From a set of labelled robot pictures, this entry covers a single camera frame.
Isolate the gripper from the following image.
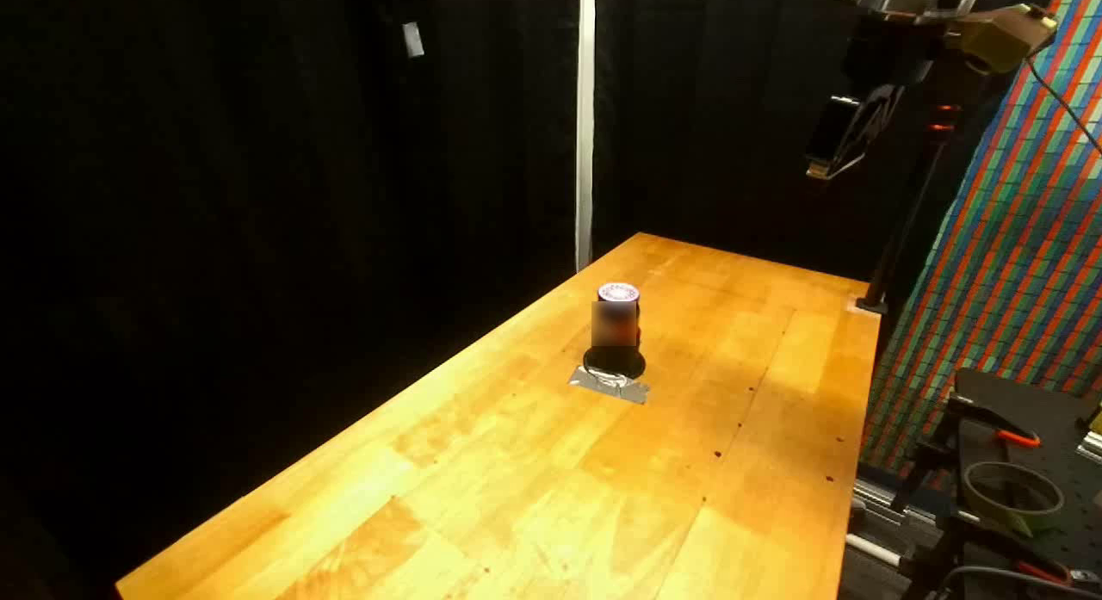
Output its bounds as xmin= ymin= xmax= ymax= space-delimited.
xmin=805 ymin=15 xmax=945 ymax=182

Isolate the brown cup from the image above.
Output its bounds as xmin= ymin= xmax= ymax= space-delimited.
xmin=583 ymin=281 xmax=647 ymax=380

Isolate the black stand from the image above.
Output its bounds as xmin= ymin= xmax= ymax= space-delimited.
xmin=855 ymin=66 xmax=991 ymax=316

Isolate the white pole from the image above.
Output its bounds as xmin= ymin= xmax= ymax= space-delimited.
xmin=574 ymin=0 xmax=597 ymax=275

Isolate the roll of tape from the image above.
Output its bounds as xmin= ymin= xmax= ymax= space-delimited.
xmin=962 ymin=460 xmax=1066 ymax=538

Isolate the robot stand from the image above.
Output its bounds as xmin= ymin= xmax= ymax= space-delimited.
xmin=846 ymin=367 xmax=1102 ymax=600

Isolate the black curtain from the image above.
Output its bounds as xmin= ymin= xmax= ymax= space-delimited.
xmin=0 ymin=0 xmax=1062 ymax=600

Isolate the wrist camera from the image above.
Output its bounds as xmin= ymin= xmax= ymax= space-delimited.
xmin=944 ymin=3 xmax=1059 ymax=75

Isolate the black clamp with orange handle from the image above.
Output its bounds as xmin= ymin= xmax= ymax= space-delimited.
xmin=945 ymin=392 xmax=1043 ymax=451

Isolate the patch of silver duct tape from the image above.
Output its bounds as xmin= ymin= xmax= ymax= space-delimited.
xmin=567 ymin=364 xmax=651 ymax=405

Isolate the grey cable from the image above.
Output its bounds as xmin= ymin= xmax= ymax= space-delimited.
xmin=934 ymin=565 xmax=1102 ymax=600

